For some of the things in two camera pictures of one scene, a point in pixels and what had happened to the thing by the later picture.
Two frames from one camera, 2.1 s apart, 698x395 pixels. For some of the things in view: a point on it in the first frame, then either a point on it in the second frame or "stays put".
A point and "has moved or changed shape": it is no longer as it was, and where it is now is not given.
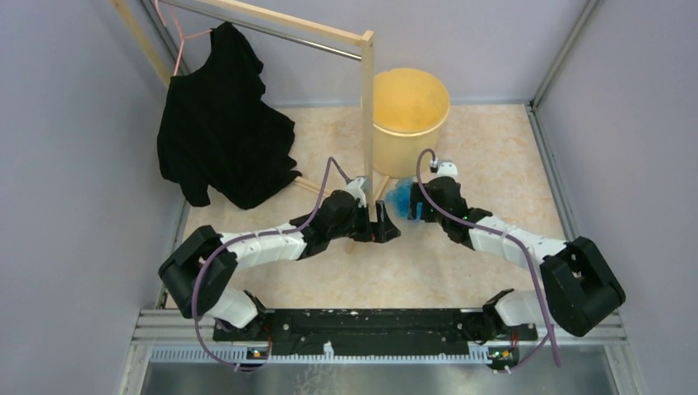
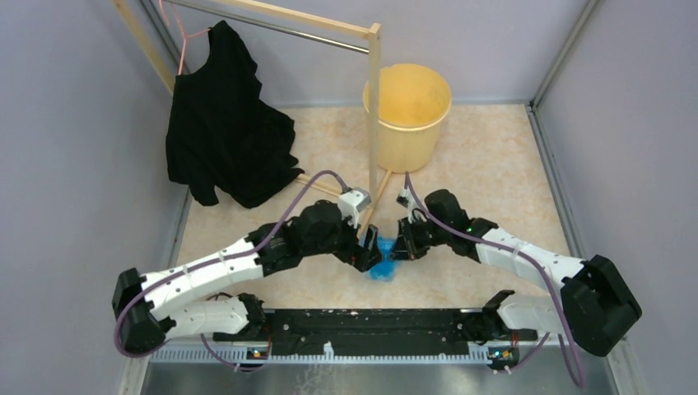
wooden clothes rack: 365,39 has moved or changed shape
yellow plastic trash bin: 410,108 stays put
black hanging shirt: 216,129 stays put
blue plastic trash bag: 400,198 -> 384,271
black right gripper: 416,197 -> 406,247
